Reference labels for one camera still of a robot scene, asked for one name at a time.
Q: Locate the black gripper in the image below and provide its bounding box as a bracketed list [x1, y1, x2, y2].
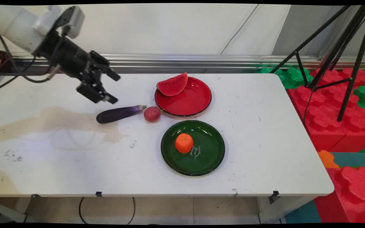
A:
[34, 30, 121, 105]

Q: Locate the orange toy fruit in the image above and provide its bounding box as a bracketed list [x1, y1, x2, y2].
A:
[175, 133, 194, 154]

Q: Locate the purple toy eggplant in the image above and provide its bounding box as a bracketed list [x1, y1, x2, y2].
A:
[96, 105, 147, 124]

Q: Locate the red toy potato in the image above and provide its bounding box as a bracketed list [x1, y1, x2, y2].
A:
[144, 106, 162, 123]

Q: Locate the red watermelon slice toy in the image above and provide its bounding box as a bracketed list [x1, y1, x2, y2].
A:
[157, 73, 189, 97]

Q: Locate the red plate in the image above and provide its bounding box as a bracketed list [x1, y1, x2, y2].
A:
[155, 76, 212, 117]

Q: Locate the green plate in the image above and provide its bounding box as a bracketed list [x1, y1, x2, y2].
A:
[161, 120, 226, 176]

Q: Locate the white table leg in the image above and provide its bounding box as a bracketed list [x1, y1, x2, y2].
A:
[258, 195, 317, 224]

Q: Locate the large red foam block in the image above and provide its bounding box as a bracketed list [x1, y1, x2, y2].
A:
[288, 85, 365, 153]

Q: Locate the orange foam piece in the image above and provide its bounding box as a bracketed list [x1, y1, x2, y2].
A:
[317, 150, 340, 168]

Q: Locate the black tripod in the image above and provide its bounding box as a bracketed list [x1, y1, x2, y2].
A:
[270, 5, 365, 122]

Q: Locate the teal foam mat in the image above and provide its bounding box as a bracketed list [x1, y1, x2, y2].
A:
[330, 152, 365, 168]

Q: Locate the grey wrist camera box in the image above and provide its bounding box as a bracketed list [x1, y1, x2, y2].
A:
[54, 6, 85, 39]

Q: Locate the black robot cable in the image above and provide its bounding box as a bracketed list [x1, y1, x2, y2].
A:
[0, 33, 59, 92]

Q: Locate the aluminium wall rail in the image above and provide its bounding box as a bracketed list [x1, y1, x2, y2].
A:
[11, 53, 365, 71]

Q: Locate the black floor cable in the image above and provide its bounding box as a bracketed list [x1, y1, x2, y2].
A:
[78, 197, 136, 225]

